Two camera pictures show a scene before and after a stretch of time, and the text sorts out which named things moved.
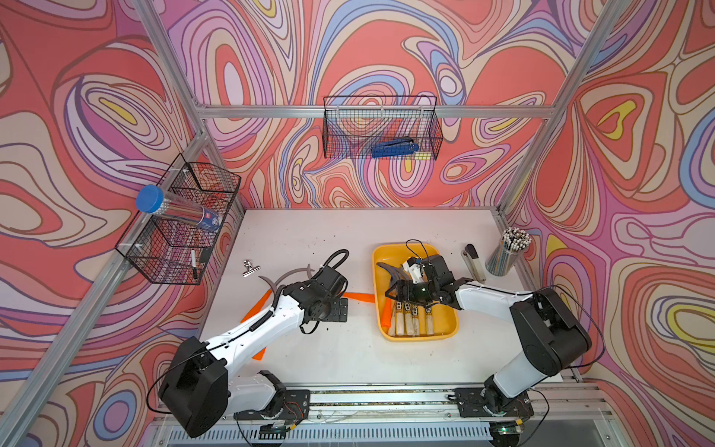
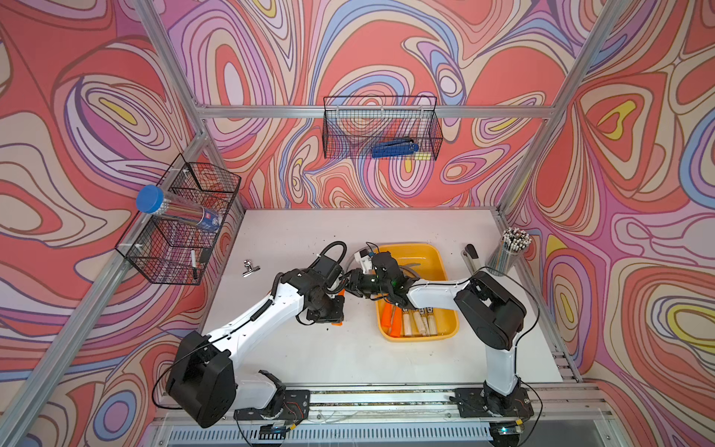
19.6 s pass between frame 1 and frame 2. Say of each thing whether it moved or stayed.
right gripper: moved
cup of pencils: stayed
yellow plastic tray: stayed
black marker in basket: stayed
